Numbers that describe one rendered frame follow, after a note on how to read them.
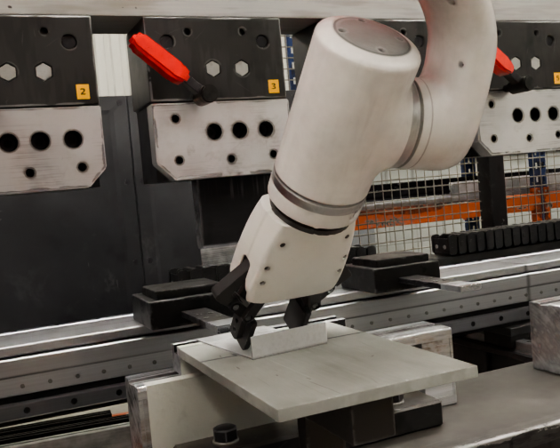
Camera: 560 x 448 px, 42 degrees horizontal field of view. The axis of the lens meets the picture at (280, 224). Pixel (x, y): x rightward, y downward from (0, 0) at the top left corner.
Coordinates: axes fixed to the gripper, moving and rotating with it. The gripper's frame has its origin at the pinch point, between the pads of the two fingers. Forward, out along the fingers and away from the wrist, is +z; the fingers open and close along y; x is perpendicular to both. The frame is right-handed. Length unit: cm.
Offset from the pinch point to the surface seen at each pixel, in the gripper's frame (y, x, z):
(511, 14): -38, -21, -24
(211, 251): 2.0, -11.2, 0.1
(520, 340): -62, -9, 29
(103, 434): -23, -87, 151
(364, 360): -2.7, 10.7, -5.8
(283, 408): 9.3, 15.8, -10.1
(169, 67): 7.7, -17.5, -19.0
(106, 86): -107, -364, 192
